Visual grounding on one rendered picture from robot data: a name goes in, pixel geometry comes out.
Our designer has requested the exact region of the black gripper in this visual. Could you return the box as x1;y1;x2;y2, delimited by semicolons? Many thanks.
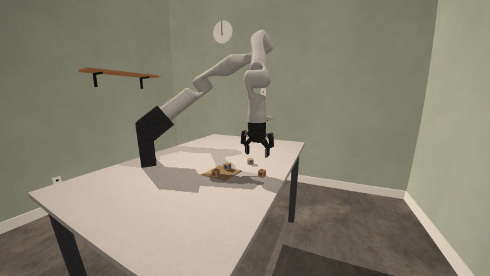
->
241;122;274;158

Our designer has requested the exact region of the tan flat mat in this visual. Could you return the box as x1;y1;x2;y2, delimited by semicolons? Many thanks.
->
202;165;241;181

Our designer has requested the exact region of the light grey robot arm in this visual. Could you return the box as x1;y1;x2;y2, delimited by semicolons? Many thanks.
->
159;30;274;123

